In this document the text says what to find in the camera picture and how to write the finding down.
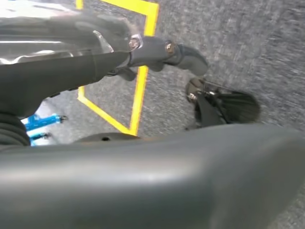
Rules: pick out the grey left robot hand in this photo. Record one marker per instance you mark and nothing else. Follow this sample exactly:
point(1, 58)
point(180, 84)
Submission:
point(59, 72)

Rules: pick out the blue metal shelf rack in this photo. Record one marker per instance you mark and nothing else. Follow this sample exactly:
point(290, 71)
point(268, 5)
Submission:
point(43, 121)

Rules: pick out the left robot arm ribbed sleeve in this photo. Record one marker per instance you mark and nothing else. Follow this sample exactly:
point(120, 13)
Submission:
point(11, 131)

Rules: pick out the yellow floor tape square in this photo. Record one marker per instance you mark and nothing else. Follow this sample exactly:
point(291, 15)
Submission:
point(140, 94)

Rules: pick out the robot black foot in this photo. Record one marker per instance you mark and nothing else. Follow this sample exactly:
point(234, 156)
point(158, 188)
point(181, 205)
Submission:
point(238, 107)

